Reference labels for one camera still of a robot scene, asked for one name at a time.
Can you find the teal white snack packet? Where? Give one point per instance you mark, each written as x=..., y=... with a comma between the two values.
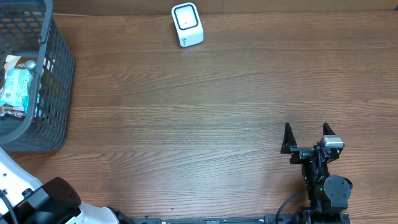
x=16, y=87

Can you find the brown snack packet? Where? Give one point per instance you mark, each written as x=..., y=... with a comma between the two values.
x=17, y=62

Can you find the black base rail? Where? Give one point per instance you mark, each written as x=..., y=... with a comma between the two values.
x=267, y=219

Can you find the white barcode scanner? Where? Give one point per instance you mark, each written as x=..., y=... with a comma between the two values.
x=187, y=24

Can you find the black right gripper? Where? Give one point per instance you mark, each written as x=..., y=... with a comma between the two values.
x=306, y=151

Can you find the silver round ball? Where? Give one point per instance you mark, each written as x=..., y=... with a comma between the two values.
x=30, y=64

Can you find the grey plastic mesh basket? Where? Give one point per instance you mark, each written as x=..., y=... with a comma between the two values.
x=29, y=30

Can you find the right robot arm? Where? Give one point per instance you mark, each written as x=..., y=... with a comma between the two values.
x=327, y=194

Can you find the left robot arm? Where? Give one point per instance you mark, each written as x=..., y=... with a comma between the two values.
x=24, y=199

